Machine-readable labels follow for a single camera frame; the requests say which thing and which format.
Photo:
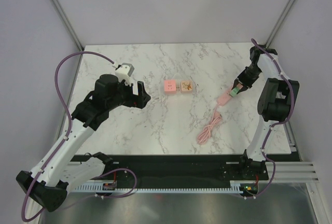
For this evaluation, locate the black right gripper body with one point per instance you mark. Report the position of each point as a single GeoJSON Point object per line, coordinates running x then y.
{"type": "Point", "coordinates": [250, 75]}

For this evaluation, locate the white slotted cable duct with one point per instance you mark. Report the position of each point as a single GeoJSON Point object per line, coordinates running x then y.
{"type": "Point", "coordinates": [108, 186]}

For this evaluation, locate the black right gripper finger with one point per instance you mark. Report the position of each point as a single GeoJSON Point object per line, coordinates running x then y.
{"type": "Point", "coordinates": [235, 83]}
{"type": "Point", "coordinates": [242, 88]}

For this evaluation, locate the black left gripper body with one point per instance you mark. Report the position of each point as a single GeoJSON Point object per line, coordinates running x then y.
{"type": "Point", "coordinates": [125, 96]}

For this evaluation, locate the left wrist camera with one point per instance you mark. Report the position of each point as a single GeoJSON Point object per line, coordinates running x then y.
{"type": "Point", "coordinates": [124, 72]}

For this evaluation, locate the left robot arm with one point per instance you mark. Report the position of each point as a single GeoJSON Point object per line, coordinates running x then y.
{"type": "Point", "coordinates": [47, 183]}

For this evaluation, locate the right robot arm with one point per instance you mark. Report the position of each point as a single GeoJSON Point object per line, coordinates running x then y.
{"type": "Point", "coordinates": [275, 105]}

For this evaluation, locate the left aluminium frame post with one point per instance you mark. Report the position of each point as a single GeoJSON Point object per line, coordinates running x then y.
{"type": "Point", "coordinates": [67, 24]}

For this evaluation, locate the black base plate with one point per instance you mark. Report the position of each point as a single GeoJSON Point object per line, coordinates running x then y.
{"type": "Point", "coordinates": [175, 170]}

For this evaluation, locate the pink power strip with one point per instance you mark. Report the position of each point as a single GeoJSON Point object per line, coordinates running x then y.
{"type": "Point", "coordinates": [224, 98]}

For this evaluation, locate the green charger plug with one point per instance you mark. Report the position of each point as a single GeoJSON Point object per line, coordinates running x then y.
{"type": "Point", "coordinates": [233, 92]}

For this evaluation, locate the pink cube socket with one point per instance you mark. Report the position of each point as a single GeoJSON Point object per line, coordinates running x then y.
{"type": "Point", "coordinates": [170, 86]}

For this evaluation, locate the peach cube socket adapter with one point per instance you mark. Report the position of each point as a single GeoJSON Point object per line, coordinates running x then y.
{"type": "Point", "coordinates": [186, 86]}

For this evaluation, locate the right aluminium frame post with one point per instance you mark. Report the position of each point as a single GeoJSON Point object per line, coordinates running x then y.
{"type": "Point", "coordinates": [280, 21]}

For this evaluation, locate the aluminium frame post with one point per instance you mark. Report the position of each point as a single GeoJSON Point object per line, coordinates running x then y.
{"type": "Point", "coordinates": [67, 24]}
{"type": "Point", "coordinates": [280, 21]}

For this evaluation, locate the aluminium rail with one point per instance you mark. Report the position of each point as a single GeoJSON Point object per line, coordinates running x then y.
{"type": "Point", "coordinates": [295, 172]}

